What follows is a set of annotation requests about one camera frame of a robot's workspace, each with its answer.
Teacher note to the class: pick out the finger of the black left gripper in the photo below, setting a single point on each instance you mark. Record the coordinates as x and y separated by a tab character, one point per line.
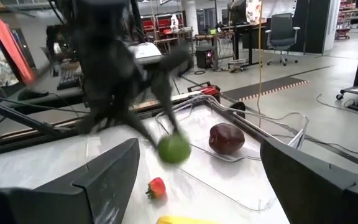
141	130
169	105

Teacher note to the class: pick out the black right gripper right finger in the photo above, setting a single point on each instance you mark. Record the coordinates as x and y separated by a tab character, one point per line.
322	193

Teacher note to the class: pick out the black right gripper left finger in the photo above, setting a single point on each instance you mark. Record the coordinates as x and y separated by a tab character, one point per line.
57	202

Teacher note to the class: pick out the green lime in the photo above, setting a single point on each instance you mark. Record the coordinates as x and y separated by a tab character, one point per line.
173	149

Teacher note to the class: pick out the yellow corn cob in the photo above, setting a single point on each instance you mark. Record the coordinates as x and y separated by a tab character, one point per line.
182	220

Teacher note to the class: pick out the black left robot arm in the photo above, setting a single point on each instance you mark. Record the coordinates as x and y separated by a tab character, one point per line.
98	18

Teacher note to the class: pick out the black keyboard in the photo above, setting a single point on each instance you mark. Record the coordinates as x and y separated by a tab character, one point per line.
70	79

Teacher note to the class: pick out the red black tool crate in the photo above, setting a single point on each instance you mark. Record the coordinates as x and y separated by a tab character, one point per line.
209	91

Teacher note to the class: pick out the white printer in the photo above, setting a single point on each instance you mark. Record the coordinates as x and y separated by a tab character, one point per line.
146	51

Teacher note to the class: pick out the red strawberry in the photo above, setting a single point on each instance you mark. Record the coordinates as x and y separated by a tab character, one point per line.
156	188

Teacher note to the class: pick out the black computer tower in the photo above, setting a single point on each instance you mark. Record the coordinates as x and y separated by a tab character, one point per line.
205	57

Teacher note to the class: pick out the dark purple plum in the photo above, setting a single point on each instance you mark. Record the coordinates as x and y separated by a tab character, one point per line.
226	138

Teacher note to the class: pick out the grey side desk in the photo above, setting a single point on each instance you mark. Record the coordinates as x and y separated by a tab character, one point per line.
42	85

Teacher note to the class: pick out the clear plastic basket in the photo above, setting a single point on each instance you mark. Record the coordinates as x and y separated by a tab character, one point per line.
250	168

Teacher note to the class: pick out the red storage shelf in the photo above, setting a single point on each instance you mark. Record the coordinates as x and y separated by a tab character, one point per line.
163	23

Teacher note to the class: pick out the black computer mouse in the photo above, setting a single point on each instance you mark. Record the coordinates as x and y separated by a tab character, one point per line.
33	94

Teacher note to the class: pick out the white round pillar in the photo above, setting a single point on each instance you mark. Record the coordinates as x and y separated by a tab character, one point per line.
191	15

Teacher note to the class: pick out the red flat panel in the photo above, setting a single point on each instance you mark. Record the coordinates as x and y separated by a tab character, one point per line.
11	49

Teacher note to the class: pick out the black office desk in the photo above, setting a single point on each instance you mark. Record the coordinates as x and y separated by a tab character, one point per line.
244	28

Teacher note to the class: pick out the floral picture screen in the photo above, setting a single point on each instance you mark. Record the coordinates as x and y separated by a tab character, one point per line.
253	11

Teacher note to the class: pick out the grey office chair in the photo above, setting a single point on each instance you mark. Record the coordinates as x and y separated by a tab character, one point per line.
281	31

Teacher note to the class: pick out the black metal table frame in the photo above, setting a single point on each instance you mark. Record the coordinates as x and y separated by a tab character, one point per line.
17	116

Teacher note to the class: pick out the dark partition wall panel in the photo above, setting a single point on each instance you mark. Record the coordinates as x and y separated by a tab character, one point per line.
312	25

